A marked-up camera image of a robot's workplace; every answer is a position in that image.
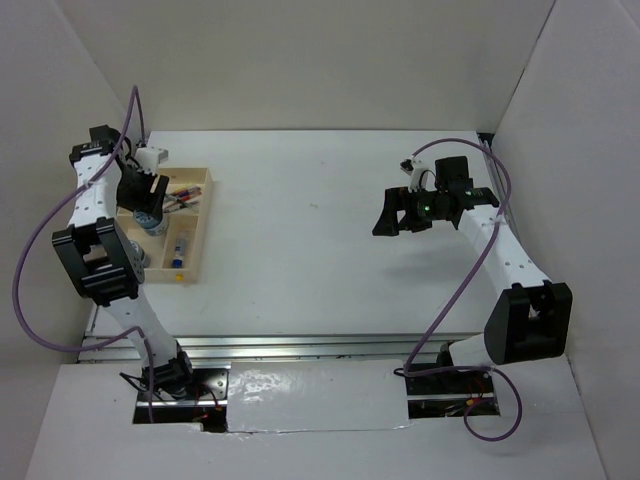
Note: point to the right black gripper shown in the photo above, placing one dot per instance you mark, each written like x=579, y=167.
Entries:
x=396, y=199

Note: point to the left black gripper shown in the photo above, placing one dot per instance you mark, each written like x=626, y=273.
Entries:
x=150, y=202

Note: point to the red pen with clip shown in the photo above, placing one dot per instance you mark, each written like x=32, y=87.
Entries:
x=187, y=201

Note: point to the blue white tape roll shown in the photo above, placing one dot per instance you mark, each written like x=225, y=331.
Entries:
x=150, y=225
x=142, y=260

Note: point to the blue cap glue bottle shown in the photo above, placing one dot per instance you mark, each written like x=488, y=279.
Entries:
x=181, y=249

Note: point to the red clear pen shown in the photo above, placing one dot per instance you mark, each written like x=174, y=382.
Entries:
x=187, y=191

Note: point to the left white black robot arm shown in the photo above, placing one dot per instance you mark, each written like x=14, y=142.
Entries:
x=103, y=264

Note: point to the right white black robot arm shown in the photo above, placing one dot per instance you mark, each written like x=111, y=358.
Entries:
x=530, y=319

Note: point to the cream compartment organizer tray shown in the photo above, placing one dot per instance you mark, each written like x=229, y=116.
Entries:
x=160, y=249

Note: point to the white foil cover sheet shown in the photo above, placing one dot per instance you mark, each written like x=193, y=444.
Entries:
x=316, y=396

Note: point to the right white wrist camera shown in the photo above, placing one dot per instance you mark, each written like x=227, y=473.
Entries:
x=417, y=173

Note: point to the aluminium front rail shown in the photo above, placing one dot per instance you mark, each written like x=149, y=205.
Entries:
x=202, y=349

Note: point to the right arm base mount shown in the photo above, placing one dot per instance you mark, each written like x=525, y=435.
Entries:
x=448, y=394

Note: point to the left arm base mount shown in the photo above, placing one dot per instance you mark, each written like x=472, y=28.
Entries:
x=204, y=404

